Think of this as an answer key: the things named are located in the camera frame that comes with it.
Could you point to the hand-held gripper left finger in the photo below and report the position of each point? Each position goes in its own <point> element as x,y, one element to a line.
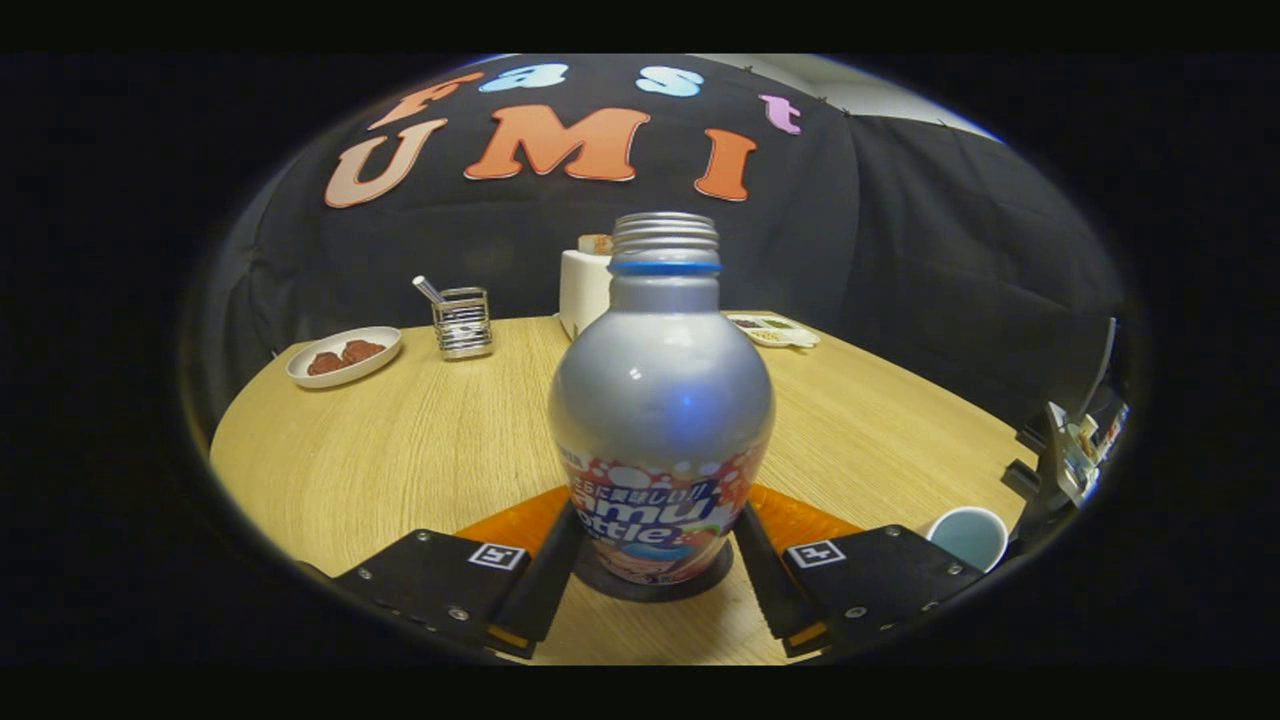
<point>545,585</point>

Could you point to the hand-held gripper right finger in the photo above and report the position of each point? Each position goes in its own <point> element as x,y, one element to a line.
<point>765,585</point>

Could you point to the dark round coaster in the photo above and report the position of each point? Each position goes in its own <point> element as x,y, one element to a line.
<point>600,585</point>

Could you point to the silver bottle with colourful label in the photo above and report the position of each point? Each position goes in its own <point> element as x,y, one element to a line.
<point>660,400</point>

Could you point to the wooden table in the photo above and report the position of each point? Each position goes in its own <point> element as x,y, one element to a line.
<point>400,450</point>

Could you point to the small white tray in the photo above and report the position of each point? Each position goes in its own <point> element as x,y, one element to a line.
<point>775,331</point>

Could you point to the white toaster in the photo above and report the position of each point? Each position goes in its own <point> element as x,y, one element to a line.
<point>583,295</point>

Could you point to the white plate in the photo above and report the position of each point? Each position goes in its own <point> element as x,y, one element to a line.
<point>385,340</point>

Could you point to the brown food piece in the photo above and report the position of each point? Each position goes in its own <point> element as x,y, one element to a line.
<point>326,364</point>
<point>362,351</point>

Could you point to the metal spoon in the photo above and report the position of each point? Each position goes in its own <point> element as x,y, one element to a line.
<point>428,289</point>

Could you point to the toast slice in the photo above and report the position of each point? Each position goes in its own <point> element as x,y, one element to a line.
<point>596,244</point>

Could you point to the black backdrop cloth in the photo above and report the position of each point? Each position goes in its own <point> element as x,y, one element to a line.
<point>900,230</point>

